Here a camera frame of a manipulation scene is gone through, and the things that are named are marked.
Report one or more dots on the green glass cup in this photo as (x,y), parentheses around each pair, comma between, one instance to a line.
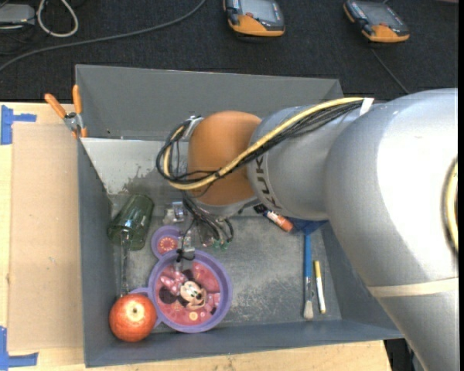
(131,222)

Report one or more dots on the yellow and white pen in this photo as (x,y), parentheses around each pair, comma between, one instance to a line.
(319,284)

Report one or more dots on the blue plastic piece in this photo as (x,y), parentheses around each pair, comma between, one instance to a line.
(309,225)

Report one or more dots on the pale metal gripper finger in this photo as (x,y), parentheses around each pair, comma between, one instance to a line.
(186,254)
(178,212)

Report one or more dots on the black cylinder on white bracket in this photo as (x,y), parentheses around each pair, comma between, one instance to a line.
(258,208)

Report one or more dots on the grey metal bin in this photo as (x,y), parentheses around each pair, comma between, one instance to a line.
(263,276)

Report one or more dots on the purple cartoon mouse-ear plate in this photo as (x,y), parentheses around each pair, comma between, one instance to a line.
(201,311)

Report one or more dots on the red apple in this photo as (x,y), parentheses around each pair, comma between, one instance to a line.
(132,317)

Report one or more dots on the brown cardboard board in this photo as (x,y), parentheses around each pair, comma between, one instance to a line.
(42,226)

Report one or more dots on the orange and white marker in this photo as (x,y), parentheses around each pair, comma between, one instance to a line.
(279,220)

